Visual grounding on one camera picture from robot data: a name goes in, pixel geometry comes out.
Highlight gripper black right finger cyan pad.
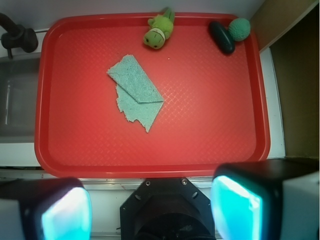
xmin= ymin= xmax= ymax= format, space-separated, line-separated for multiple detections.
xmin=210 ymin=157 xmax=320 ymax=240

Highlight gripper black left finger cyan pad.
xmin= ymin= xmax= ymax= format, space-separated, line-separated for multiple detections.
xmin=0 ymin=177 xmax=92 ymax=240

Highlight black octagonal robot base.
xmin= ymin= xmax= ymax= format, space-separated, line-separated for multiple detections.
xmin=119 ymin=178 xmax=216 ymax=240

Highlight red plastic tray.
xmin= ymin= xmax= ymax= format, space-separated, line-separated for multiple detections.
xmin=34 ymin=13 xmax=271 ymax=178

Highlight teal folded cloth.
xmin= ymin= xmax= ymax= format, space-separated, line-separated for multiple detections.
xmin=107 ymin=54 xmax=165 ymax=133

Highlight grey translucent bin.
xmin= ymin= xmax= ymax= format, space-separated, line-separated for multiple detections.
xmin=0 ymin=53 xmax=40 ymax=144

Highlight dark oval stone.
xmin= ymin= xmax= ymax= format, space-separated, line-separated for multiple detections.
xmin=208 ymin=21 xmax=235 ymax=55

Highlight teal knitted ball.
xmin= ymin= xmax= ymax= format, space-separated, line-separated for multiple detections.
xmin=228 ymin=18 xmax=251 ymax=42

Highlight green plush frog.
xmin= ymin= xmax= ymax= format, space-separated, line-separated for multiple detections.
xmin=143 ymin=7 xmax=175 ymax=50

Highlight black cable connector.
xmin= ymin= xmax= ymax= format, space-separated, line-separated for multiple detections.
xmin=0 ymin=13 xmax=39 ymax=60

